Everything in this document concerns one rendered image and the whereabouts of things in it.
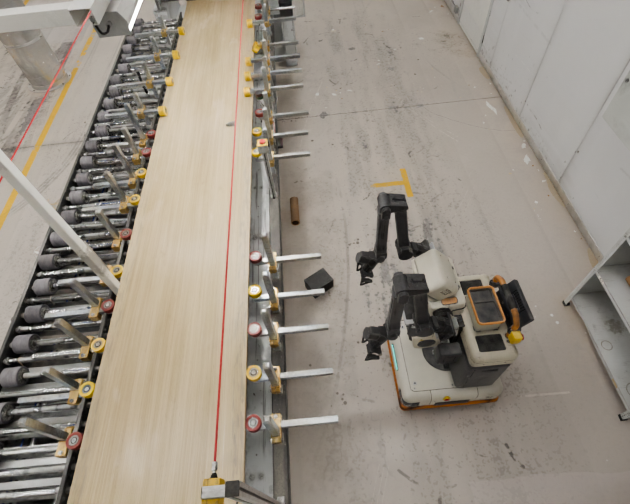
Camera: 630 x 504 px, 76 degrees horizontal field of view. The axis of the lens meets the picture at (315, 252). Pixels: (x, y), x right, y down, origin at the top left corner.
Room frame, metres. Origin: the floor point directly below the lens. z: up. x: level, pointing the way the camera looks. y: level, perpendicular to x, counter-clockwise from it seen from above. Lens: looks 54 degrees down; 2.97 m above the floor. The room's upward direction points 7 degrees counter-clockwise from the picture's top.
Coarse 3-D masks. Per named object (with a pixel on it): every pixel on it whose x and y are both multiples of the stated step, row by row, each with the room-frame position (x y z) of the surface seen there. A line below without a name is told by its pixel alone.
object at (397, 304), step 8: (400, 272) 0.82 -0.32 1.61; (392, 288) 0.79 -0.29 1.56; (392, 296) 0.77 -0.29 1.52; (400, 296) 0.72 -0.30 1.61; (408, 296) 0.72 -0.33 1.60; (392, 304) 0.76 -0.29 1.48; (400, 304) 0.75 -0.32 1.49; (392, 312) 0.75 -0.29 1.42; (400, 312) 0.75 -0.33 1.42; (392, 320) 0.75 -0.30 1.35; (400, 320) 0.75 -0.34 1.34; (392, 328) 0.74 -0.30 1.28
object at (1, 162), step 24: (96, 0) 1.41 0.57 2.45; (0, 24) 1.37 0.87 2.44; (24, 24) 1.37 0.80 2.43; (48, 24) 1.37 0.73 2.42; (72, 24) 1.36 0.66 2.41; (96, 24) 1.35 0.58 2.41; (0, 168) 1.38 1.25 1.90; (24, 192) 1.38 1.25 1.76; (48, 216) 1.38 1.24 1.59; (72, 240) 1.38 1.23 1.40; (96, 264) 1.38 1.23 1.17
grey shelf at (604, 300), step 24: (624, 240) 1.32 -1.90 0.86; (600, 264) 1.33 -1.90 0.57; (624, 264) 1.34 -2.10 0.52; (576, 288) 1.35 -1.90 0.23; (600, 288) 1.35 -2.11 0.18; (624, 288) 1.16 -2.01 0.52; (600, 312) 1.18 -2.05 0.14; (624, 312) 1.00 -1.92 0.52; (600, 336) 1.00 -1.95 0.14; (624, 336) 0.98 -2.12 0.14; (624, 360) 0.81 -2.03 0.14; (624, 384) 0.65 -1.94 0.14
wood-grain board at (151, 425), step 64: (192, 64) 3.90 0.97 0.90; (192, 128) 2.89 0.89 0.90; (192, 192) 2.14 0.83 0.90; (128, 256) 1.62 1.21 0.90; (192, 256) 1.56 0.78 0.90; (128, 320) 1.15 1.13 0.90; (192, 320) 1.10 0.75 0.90; (128, 384) 0.77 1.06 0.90; (192, 384) 0.73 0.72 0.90; (128, 448) 0.45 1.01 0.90; (192, 448) 0.42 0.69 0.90
